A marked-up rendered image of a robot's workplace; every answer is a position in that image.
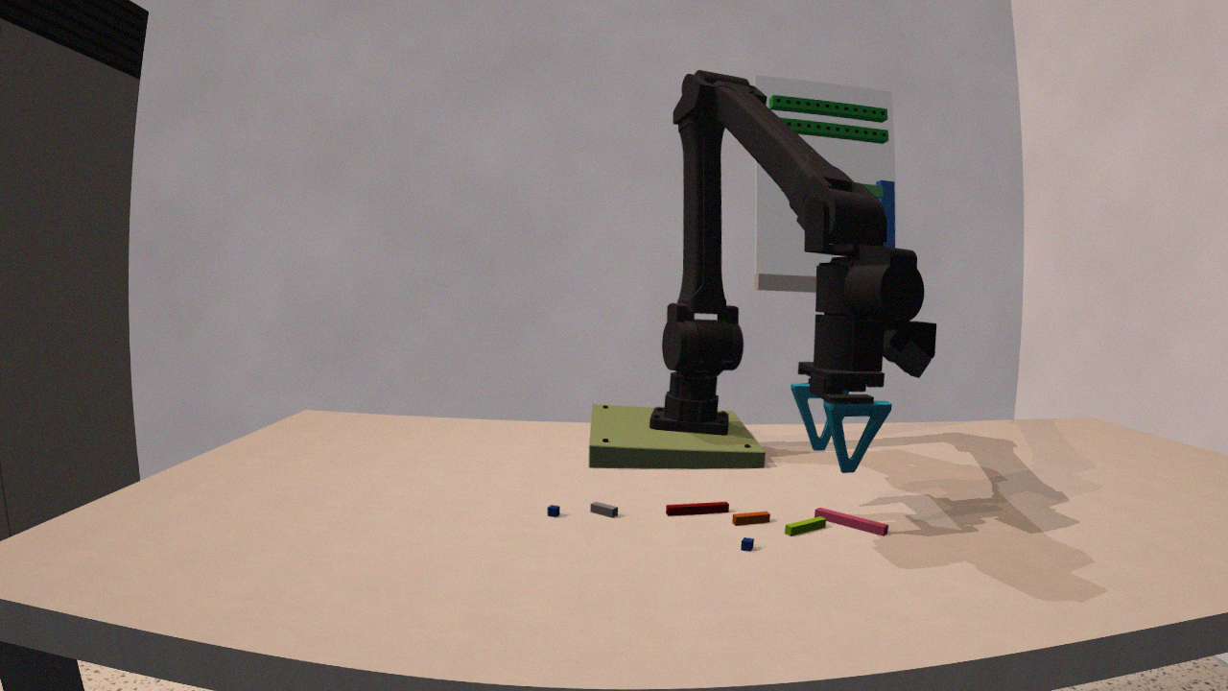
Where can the orange rod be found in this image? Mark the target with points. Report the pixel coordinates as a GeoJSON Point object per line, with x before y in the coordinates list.
{"type": "Point", "coordinates": [750, 518]}

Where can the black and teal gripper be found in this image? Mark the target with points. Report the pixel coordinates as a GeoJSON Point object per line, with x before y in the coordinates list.
{"type": "Point", "coordinates": [829, 373]}

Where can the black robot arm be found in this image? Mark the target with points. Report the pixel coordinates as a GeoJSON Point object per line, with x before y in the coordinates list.
{"type": "Point", "coordinates": [877, 283]}

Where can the lime green rod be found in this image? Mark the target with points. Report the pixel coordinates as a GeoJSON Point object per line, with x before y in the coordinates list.
{"type": "Point", "coordinates": [805, 526]}

